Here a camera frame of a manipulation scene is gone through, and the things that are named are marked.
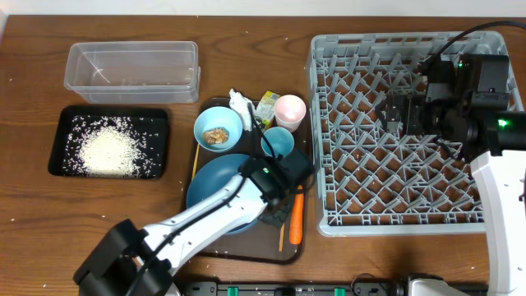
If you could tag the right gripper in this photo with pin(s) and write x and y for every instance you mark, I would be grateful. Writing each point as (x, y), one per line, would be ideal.
(412, 104)

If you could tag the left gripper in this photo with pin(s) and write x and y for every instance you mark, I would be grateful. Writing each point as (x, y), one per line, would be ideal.
(280, 221)

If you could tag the dark blue plate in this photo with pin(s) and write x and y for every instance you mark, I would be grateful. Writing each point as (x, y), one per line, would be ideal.
(217, 180)

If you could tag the brown food scrap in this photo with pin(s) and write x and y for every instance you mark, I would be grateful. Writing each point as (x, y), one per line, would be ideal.
(216, 136)

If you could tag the yellow green snack wrapper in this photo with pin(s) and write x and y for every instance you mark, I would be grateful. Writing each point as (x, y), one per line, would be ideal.
(265, 110)

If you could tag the light blue bowl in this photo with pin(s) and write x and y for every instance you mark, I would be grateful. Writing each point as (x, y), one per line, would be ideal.
(217, 119)

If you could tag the white tissue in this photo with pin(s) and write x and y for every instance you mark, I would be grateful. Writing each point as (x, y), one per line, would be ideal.
(241, 106)

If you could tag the pile of white rice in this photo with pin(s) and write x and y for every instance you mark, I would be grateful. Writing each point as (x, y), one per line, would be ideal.
(114, 147)

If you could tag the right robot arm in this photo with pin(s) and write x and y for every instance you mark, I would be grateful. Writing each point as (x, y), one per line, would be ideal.
(493, 142)

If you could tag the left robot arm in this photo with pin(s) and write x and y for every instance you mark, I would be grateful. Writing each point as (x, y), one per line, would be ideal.
(132, 261)

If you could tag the grey dishwasher rack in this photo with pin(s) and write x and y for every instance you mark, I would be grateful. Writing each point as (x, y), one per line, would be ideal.
(371, 182)

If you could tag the right wooden chopstick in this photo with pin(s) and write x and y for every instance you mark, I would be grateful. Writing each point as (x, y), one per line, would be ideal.
(281, 238)

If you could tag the wooden chopstick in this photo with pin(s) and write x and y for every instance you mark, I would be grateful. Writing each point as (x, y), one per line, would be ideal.
(196, 156)
(281, 238)

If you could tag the orange carrot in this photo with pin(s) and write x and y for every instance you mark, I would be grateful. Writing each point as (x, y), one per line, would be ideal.
(296, 222)

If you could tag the light blue cup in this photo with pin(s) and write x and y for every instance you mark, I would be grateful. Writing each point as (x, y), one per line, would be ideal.
(277, 142)

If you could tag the left wooden chopstick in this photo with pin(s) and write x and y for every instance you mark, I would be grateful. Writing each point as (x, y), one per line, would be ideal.
(196, 156)

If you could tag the pink cup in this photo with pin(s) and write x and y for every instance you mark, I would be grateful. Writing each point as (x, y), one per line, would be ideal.
(290, 110)

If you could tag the black tray bin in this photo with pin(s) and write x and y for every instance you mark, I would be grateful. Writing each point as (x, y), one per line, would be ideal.
(65, 122)

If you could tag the clear plastic bin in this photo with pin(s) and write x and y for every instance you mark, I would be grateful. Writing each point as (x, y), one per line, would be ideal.
(134, 72)

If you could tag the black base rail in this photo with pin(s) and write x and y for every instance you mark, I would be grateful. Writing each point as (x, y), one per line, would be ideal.
(362, 288)

